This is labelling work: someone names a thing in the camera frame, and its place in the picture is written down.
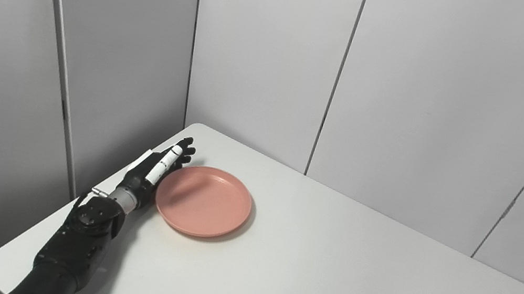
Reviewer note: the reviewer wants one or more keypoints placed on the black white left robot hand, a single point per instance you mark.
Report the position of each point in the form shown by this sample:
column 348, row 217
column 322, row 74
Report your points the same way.
column 139, row 182

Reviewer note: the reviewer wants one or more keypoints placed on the pink round plate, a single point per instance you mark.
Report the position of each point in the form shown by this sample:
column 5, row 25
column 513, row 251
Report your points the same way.
column 205, row 201

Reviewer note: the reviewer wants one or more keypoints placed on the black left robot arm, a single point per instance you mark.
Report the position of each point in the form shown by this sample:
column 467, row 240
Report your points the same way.
column 75, row 243

